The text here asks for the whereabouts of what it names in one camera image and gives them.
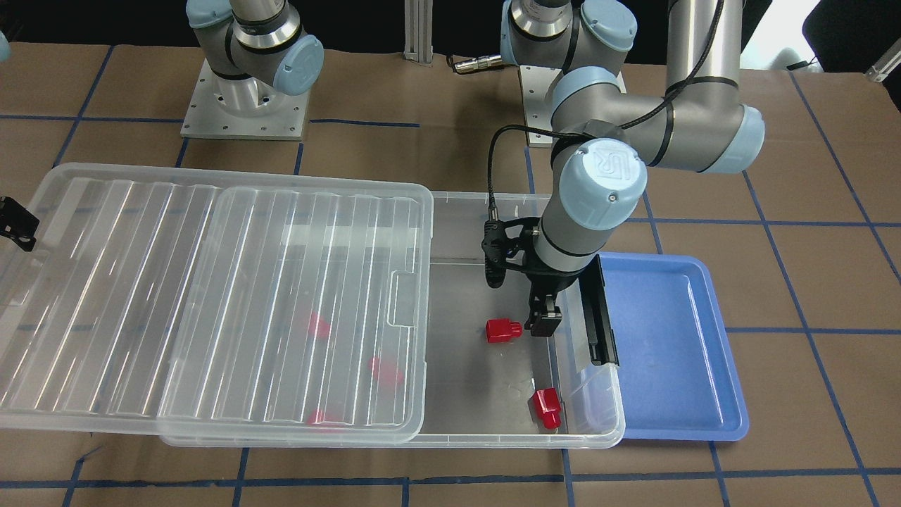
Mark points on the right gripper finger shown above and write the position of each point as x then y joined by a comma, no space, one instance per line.
18,224

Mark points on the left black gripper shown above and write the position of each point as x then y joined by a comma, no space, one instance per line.
551,279

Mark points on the red block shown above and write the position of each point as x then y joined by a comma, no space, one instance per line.
325,418
318,328
386,374
547,407
502,330

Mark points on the clear plastic box lid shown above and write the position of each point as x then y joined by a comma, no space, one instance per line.
89,317

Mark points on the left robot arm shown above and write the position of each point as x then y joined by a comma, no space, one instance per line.
606,139

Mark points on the clear plastic storage box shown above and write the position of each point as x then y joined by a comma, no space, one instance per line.
507,352

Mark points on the blue plastic tray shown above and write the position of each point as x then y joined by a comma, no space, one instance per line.
677,373

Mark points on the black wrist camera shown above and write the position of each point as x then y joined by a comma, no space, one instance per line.
499,249

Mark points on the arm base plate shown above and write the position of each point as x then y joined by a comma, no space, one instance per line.
249,109
538,105

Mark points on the aluminium profile post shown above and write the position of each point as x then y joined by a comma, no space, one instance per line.
417,26

